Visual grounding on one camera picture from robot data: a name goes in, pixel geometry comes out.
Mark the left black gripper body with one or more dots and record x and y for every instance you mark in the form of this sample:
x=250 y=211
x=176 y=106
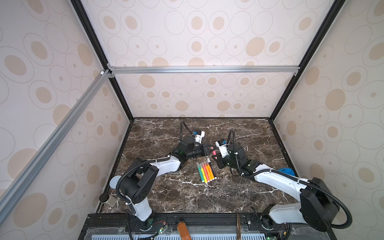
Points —
x=197 y=152

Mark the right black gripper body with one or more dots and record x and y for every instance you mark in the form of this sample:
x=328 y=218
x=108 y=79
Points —
x=220 y=159

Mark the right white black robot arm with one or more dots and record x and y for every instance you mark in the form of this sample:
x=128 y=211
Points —
x=315 y=205

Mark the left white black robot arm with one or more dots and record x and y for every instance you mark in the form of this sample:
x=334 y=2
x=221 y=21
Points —
x=134 y=185

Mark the yellow marker pen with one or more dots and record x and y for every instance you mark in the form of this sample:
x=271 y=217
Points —
x=204 y=174

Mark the orange marker pen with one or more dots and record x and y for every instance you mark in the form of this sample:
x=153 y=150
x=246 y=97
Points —
x=209 y=171

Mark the red marker pen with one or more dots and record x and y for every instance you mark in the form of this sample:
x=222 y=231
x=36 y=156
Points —
x=206 y=172

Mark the green marker pen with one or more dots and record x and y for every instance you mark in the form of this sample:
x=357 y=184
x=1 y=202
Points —
x=200 y=172

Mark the blue round object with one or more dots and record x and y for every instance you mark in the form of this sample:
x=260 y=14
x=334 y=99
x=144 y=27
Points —
x=287 y=171

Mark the brown wooden stick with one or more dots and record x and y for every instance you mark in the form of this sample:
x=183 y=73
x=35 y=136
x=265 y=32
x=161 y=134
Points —
x=238 y=227

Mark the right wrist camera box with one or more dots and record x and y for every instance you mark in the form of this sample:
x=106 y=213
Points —
x=223 y=147

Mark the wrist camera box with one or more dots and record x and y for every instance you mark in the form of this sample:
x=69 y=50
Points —
x=223 y=147
x=198 y=134

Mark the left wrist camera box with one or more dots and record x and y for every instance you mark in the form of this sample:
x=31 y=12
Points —
x=198 y=134

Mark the orange brown tool handle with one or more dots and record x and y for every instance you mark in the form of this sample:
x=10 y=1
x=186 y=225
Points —
x=183 y=231

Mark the horizontal aluminium frame bar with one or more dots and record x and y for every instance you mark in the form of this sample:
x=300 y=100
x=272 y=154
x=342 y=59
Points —
x=205 y=69

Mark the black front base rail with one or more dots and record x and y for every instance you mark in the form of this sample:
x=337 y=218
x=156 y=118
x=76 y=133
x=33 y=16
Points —
x=201 y=226

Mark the left diagonal aluminium frame bar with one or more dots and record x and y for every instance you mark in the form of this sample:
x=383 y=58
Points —
x=21 y=184

